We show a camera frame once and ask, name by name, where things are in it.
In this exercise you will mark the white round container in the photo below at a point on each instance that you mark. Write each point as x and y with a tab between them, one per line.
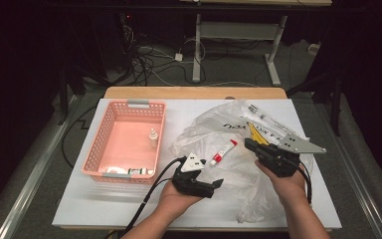
116	170

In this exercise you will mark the pink perforated plastic basket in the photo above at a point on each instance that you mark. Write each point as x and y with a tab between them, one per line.
126	132

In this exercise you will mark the white red ointment tube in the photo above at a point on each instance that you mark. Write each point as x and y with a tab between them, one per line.
224	152

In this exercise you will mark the dark equipment with red light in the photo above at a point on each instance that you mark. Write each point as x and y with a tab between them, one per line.
126	40

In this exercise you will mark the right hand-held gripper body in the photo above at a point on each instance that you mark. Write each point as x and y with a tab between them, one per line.
280	161

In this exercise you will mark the metal floor rail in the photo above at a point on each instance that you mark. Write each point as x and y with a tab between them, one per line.
364	199
31	186

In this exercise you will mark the white power strip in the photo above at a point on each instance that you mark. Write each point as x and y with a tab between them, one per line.
313	48

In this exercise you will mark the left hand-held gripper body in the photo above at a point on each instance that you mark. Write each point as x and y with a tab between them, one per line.
187	181

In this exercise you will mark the green white small bottle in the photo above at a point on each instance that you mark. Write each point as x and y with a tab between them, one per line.
139	171

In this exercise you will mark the white board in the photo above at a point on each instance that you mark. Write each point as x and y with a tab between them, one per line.
112	205

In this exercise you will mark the clear smiley plastic bag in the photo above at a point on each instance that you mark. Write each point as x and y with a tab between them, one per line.
238	181

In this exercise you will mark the black metal stand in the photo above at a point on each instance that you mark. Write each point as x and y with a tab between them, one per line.
336	109
63	99

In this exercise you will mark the person's left hand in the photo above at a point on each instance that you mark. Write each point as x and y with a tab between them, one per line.
174	202

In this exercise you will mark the person's right hand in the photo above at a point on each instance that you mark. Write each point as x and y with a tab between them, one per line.
290	189

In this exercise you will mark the white frame desk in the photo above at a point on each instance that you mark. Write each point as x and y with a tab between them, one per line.
235	30

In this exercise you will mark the small white dropper bottle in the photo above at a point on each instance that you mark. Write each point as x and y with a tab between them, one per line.
153	137

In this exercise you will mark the white power adapter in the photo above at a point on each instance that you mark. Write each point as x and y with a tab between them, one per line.
178	57

